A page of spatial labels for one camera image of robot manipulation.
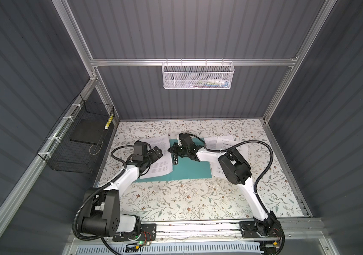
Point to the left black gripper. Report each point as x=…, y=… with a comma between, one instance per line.
x=156, y=151

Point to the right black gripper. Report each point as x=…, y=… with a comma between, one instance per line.
x=174, y=147

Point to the printed paper sheet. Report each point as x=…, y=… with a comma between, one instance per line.
x=223, y=143
x=164, y=165

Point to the teal paper folder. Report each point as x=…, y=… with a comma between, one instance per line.
x=186, y=169

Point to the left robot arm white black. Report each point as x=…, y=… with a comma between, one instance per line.
x=100, y=215

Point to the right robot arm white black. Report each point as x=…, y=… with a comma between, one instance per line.
x=237, y=171

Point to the floral table mat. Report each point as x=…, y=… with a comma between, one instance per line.
x=202, y=199

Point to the yellow marker pen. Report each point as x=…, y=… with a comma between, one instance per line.
x=109, y=121

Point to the black flat pad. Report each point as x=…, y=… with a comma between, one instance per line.
x=89, y=132

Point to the pens in white basket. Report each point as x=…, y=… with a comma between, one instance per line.
x=210, y=84

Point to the white wire mesh basket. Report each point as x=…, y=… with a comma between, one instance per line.
x=177, y=74

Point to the black wire mesh basket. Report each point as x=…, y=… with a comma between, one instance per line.
x=61, y=154

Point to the white perforated cable tray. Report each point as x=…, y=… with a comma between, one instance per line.
x=192, y=248

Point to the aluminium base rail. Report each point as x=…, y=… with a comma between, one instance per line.
x=210, y=230

